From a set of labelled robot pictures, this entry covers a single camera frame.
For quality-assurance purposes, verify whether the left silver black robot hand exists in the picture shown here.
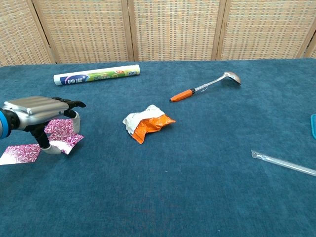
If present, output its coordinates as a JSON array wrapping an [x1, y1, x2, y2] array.
[[2, 96, 86, 155]]

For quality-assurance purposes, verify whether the pink patterned sponge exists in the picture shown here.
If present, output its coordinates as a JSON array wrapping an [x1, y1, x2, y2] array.
[[0, 144, 41, 166]]

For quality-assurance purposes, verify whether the magenta patterned square packet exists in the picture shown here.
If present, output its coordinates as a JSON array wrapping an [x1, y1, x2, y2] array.
[[48, 134, 85, 155]]

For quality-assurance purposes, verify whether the white cling film roll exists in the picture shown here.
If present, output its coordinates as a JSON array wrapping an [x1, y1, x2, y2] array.
[[53, 64, 141, 86]]

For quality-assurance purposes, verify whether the orange white snack packet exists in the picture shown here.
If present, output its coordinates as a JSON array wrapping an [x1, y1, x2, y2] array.
[[122, 104, 176, 145]]

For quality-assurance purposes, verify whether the blue carpet table mat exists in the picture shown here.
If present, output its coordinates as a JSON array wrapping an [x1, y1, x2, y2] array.
[[0, 58, 316, 237]]

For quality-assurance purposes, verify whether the woven bamboo folding screen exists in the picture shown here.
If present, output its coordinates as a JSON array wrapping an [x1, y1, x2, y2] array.
[[0, 0, 316, 67]]

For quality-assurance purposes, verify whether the clear wrapped straw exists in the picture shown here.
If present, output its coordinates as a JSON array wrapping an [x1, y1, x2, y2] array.
[[251, 149, 316, 177]]

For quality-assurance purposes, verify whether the steel ladle orange handle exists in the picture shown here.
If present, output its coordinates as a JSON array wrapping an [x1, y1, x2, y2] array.
[[169, 71, 242, 103]]

